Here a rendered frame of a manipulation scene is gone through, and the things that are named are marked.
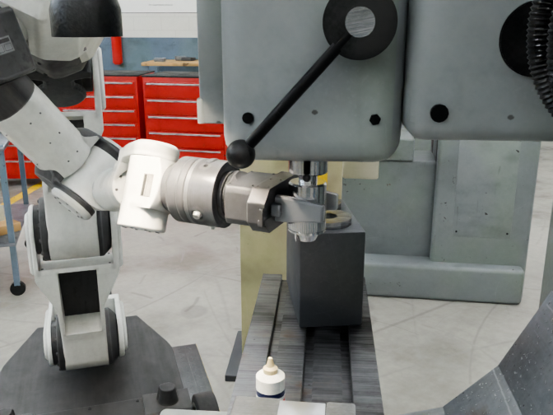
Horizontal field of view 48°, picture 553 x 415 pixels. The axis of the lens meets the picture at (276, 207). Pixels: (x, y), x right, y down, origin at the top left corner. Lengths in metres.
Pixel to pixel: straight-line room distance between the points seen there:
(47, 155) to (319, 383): 0.56
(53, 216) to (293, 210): 0.75
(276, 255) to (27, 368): 1.20
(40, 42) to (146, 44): 9.07
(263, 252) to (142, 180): 1.83
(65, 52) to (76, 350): 0.80
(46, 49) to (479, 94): 0.69
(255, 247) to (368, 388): 1.67
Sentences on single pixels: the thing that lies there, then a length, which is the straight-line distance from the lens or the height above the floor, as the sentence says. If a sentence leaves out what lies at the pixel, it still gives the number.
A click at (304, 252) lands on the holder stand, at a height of 1.06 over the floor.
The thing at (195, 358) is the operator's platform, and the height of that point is 0.40.
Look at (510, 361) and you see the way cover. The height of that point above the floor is 0.96.
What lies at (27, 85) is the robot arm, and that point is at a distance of 1.03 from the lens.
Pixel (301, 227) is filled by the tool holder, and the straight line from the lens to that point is 0.76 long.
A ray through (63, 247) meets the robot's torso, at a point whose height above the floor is 0.99.
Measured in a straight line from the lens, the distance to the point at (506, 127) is 0.66.
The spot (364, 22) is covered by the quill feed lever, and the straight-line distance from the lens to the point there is 0.61.
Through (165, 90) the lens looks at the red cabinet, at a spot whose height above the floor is 0.89.
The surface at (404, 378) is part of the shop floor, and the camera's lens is 2.81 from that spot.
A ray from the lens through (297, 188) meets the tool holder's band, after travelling 0.75.
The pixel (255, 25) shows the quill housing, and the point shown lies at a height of 1.45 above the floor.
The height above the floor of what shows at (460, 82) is 1.40.
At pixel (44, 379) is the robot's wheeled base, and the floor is 0.57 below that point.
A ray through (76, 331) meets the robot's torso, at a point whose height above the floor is 0.75.
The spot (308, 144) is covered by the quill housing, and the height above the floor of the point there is 1.33.
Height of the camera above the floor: 1.46
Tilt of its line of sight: 17 degrees down
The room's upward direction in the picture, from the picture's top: straight up
